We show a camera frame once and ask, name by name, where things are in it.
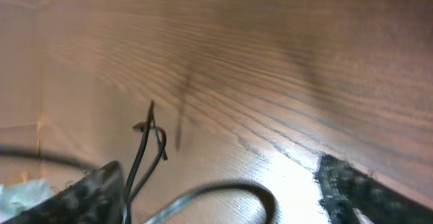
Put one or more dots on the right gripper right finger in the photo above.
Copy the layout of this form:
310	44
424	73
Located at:
345	190

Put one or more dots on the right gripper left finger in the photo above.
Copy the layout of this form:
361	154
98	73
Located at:
97	198

